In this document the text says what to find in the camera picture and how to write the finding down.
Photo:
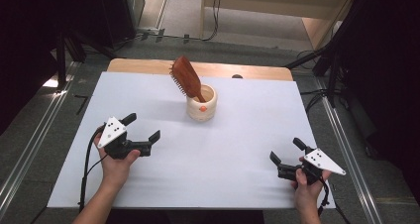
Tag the person's dark clothing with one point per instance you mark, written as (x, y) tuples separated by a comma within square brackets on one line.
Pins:
[(181, 217)]

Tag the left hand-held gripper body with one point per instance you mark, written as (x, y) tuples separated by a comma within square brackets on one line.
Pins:
[(114, 131)]

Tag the person's left hand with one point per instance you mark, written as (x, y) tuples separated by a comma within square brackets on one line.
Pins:
[(115, 171)]

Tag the wooden table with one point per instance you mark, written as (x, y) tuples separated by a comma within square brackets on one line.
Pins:
[(231, 70)]

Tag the metal floor rail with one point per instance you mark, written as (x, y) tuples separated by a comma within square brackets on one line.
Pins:
[(350, 158), (36, 125)]

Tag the wooden paddle hairbrush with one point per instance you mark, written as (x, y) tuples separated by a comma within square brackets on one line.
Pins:
[(186, 77)]

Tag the dark cabinet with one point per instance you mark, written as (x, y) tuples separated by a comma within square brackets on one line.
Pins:
[(115, 16)]

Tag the cream ribbed cup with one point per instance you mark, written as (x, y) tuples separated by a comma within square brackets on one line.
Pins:
[(202, 108)]

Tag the small dark table knob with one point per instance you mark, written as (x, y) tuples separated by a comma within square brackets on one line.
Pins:
[(237, 76)]

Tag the black tripod stand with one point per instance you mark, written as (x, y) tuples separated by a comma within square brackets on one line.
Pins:
[(61, 62), (332, 72)]

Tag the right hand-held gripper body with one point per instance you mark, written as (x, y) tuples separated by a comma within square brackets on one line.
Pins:
[(322, 163)]

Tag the white table mat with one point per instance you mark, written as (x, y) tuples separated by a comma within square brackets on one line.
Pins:
[(204, 171)]

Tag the person's right hand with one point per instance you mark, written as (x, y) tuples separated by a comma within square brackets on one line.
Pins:
[(307, 194)]

